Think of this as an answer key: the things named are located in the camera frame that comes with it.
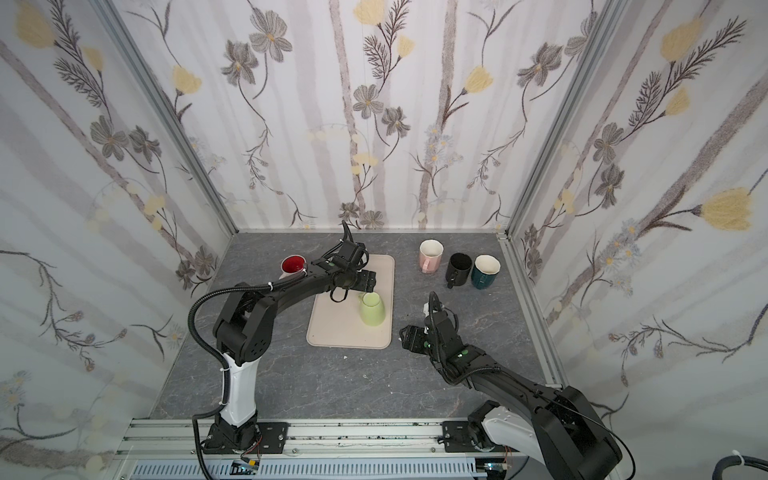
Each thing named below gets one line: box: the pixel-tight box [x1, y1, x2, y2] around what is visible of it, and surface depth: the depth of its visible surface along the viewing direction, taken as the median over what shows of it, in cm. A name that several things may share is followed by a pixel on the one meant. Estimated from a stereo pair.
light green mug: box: [358, 292, 386, 327], surface depth 92 cm
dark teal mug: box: [471, 254, 501, 289], surface depth 100 cm
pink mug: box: [419, 239, 445, 275], surface depth 104 cm
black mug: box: [445, 252, 473, 289], surface depth 102 cm
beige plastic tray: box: [306, 254, 396, 350], surface depth 95 cm
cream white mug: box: [278, 254, 308, 280], surface depth 103 cm
